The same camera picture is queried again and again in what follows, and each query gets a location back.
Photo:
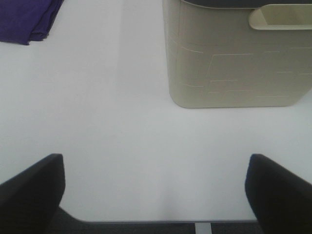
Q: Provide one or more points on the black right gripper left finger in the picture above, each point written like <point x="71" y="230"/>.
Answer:
<point x="30" y="199"/>

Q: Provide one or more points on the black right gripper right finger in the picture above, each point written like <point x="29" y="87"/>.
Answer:
<point x="280" y="200"/>

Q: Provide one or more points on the purple towel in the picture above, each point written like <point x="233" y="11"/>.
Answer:
<point x="23" y="21"/>

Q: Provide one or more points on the beige plastic storage bin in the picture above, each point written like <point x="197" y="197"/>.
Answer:
<point x="238" y="53"/>

